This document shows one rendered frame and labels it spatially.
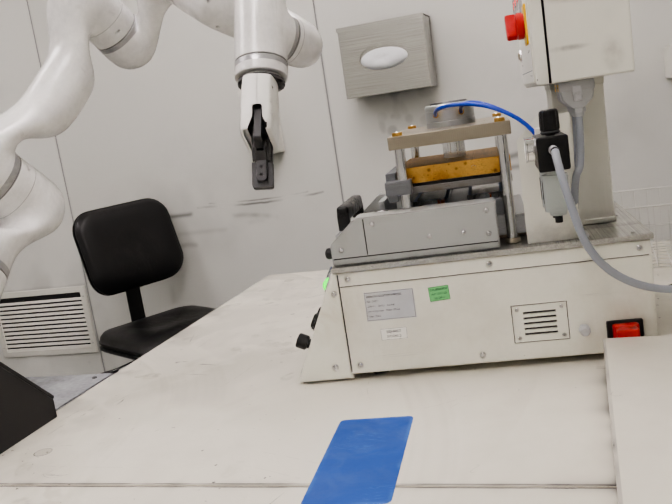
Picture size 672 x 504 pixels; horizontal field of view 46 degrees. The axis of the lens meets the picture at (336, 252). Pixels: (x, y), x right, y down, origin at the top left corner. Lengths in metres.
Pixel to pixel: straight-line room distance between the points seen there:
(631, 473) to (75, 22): 1.22
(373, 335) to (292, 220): 1.88
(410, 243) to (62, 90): 0.73
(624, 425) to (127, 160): 2.70
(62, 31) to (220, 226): 1.71
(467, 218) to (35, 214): 0.77
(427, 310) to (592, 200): 0.31
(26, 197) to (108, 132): 1.89
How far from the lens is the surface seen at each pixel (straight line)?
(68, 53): 1.57
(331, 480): 0.93
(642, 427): 0.88
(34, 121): 1.51
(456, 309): 1.17
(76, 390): 1.47
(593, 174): 1.27
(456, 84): 2.85
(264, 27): 1.27
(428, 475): 0.91
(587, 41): 1.15
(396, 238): 1.16
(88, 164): 3.42
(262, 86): 1.22
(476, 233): 1.16
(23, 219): 1.49
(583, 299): 1.18
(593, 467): 0.90
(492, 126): 1.17
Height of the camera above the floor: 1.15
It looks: 10 degrees down
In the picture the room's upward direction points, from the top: 9 degrees counter-clockwise
